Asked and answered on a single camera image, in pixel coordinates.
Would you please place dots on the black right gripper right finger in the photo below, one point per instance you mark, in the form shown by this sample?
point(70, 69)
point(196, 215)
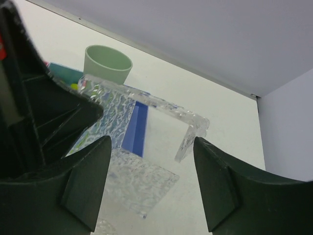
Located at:
point(240, 199)

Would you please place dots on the clear textured tray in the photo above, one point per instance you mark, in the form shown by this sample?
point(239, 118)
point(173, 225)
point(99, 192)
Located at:
point(103, 227)

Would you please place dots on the green plastic cup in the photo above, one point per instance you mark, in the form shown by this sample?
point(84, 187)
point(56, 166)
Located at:
point(107, 63)

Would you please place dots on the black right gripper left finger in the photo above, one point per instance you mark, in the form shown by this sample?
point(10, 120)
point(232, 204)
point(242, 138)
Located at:
point(63, 198)

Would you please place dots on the large green toothpaste tube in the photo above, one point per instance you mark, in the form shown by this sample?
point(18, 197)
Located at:
point(74, 86)

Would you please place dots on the dark blue drawer bin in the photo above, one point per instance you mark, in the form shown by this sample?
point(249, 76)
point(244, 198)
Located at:
point(134, 138)

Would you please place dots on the teal drawer bin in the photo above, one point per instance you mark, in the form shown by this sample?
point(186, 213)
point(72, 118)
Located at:
point(67, 75)

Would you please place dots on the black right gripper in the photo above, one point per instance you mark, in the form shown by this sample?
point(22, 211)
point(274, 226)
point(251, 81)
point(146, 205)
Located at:
point(40, 116)

